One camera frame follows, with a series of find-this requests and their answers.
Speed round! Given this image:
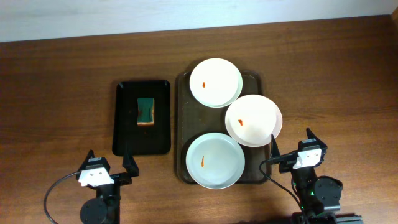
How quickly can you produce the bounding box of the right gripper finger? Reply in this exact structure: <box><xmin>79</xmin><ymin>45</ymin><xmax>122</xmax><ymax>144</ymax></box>
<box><xmin>270</xmin><ymin>134</ymin><xmax>280</xmax><ymax>157</ymax></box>
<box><xmin>306</xmin><ymin>128</ymin><xmax>327</xmax><ymax>148</ymax></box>

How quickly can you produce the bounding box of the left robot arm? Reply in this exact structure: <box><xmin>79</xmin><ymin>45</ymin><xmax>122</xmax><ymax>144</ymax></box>
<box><xmin>76</xmin><ymin>148</ymin><xmax>139</xmax><ymax>224</ymax></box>

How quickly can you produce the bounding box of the cream plate top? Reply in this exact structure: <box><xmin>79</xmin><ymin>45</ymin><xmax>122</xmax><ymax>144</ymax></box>
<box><xmin>189</xmin><ymin>58</ymin><xmax>243</xmax><ymax>108</ymax></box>

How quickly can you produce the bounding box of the pinkish white plate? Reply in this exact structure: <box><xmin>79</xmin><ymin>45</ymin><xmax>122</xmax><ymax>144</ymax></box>
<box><xmin>224</xmin><ymin>95</ymin><xmax>283</xmax><ymax>147</ymax></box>

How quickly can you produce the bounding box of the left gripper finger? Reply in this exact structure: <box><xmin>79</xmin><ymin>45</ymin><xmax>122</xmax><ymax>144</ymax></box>
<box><xmin>78</xmin><ymin>150</ymin><xmax>94</xmax><ymax>171</ymax></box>
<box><xmin>123</xmin><ymin>144</ymin><xmax>139</xmax><ymax>177</ymax></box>

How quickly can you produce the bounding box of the green and yellow sponge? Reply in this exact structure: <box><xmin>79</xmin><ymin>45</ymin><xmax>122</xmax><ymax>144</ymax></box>
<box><xmin>137</xmin><ymin>98</ymin><xmax>155</xmax><ymax>126</ymax></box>

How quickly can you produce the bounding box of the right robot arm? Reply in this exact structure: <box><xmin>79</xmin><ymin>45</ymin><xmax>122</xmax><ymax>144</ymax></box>
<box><xmin>265</xmin><ymin>128</ymin><xmax>363</xmax><ymax>224</ymax></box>

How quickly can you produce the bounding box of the pale grey plate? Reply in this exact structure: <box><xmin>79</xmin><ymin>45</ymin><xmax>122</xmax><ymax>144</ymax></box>
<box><xmin>185</xmin><ymin>133</ymin><xmax>245</xmax><ymax>190</ymax></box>

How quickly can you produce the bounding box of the small black tray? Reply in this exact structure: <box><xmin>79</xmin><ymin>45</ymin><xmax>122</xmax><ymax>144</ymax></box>
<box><xmin>112</xmin><ymin>80</ymin><xmax>171</xmax><ymax>156</ymax></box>

